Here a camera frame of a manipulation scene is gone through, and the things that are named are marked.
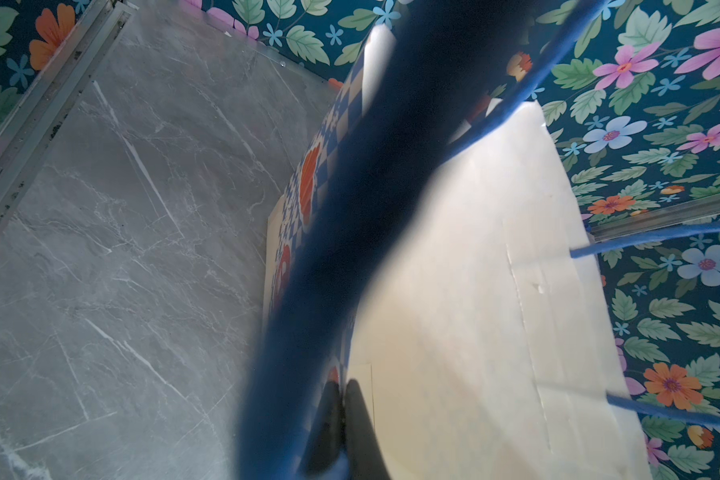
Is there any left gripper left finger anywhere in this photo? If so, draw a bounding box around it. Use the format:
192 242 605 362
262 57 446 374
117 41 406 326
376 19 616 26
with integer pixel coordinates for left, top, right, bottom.
300 380 343 477

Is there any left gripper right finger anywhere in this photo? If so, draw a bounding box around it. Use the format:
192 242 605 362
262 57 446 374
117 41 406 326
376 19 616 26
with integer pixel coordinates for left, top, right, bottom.
344 379 391 480

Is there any blue checkered paper bag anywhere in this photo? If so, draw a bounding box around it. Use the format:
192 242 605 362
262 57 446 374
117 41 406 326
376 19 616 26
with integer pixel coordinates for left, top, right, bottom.
233 1 720 479

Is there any aluminium cage frame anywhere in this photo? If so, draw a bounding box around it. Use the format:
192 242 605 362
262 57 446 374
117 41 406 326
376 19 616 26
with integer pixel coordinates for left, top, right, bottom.
0 1 720 258

